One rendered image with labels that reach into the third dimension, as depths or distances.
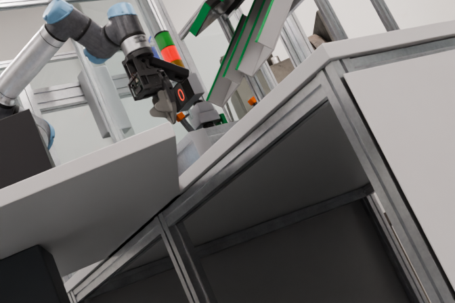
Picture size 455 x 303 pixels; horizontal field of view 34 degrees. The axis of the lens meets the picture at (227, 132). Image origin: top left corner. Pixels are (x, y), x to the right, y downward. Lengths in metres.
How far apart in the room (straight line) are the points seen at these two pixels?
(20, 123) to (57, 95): 1.49
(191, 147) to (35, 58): 0.58
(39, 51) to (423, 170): 1.20
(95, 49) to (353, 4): 4.92
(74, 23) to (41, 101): 1.08
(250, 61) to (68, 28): 0.58
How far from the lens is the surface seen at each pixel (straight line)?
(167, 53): 2.29
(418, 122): 1.30
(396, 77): 1.32
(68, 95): 3.14
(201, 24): 1.82
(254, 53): 1.70
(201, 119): 1.97
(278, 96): 1.34
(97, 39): 2.07
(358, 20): 6.77
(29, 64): 2.13
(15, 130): 1.64
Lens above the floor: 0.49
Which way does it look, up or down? 14 degrees up
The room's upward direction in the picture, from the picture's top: 25 degrees counter-clockwise
